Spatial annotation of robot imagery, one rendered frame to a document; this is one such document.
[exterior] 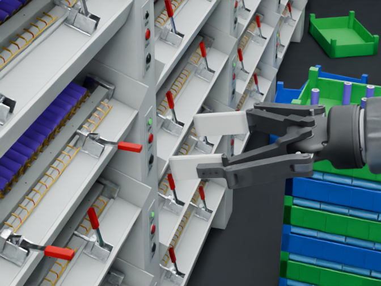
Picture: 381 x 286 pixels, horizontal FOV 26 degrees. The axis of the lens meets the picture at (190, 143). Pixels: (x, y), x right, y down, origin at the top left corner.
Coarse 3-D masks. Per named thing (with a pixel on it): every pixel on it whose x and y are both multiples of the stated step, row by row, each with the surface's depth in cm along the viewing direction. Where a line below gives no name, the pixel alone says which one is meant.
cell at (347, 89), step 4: (344, 84) 190; (348, 84) 190; (344, 88) 190; (348, 88) 190; (344, 92) 191; (348, 92) 190; (344, 96) 191; (348, 96) 191; (344, 100) 191; (348, 100) 191; (344, 104) 192; (348, 104) 192
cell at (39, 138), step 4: (28, 128) 120; (24, 132) 120; (28, 132) 120; (32, 132) 120; (36, 132) 120; (28, 136) 119; (32, 136) 119; (36, 136) 120; (40, 136) 120; (44, 136) 120; (36, 140) 119; (40, 140) 119; (44, 140) 120; (40, 144) 120
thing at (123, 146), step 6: (96, 138) 123; (102, 144) 123; (108, 144) 123; (114, 144) 123; (120, 144) 123; (126, 144) 123; (132, 144) 123; (138, 144) 123; (126, 150) 123; (132, 150) 122; (138, 150) 122
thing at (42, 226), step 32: (96, 64) 136; (128, 96) 137; (96, 128) 130; (128, 128) 136; (64, 160) 121; (96, 160) 124; (64, 192) 115; (32, 224) 108; (64, 224) 116; (0, 256) 102; (32, 256) 104
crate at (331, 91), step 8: (312, 72) 193; (312, 80) 194; (320, 80) 195; (328, 80) 195; (336, 80) 194; (304, 88) 190; (312, 88) 195; (320, 88) 196; (328, 88) 196; (336, 88) 195; (352, 88) 194; (360, 88) 193; (376, 88) 191; (304, 96) 192; (320, 96) 197; (328, 96) 197; (336, 96) 196; (352, 96) 195; (360, 96) 194; (376, 96) 193; (304, 104) 194; (328, 104) 194; (336, 104) 194; (360, 104) 194
